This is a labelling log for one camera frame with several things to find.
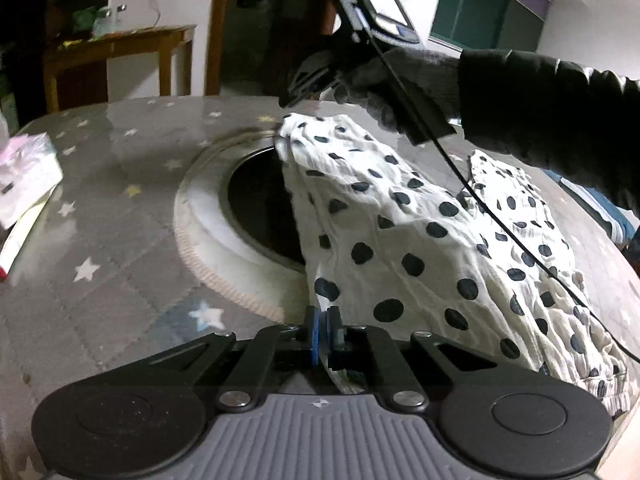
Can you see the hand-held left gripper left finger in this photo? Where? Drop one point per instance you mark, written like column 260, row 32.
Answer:
column 312, row 336

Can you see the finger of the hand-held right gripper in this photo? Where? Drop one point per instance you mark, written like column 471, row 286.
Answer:
column 307, row 80

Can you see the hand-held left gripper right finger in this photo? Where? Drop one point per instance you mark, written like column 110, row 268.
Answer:
column 330, row 334

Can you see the white polka dot garment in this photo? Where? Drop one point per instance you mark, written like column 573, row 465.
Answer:
column 400, row 220

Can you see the person's right hand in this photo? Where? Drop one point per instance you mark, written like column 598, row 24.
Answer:
column 400, row 75

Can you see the green window with purple blind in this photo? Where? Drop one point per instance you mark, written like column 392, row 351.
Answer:
column 475, row 15

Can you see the wooden side table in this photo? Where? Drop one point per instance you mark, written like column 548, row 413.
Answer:
column 125, row 42

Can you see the grey star-print table cover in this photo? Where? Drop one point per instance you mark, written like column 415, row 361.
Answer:
column 115, row 270

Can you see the clear glass jar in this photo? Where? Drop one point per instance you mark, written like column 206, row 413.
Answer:
column 107, row 20

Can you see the dark wooden shelf unit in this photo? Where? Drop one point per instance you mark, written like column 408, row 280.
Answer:
column 30, row 35

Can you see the blue sofa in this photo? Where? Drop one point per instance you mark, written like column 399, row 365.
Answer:
column 595, row 207

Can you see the white tissue packet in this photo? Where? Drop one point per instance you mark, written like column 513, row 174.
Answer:
column 25, row 175

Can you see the white thin book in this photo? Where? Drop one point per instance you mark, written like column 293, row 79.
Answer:
column 22, row 240

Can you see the brown wooden door frame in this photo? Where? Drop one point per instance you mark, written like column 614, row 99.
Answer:
column 217, row 25

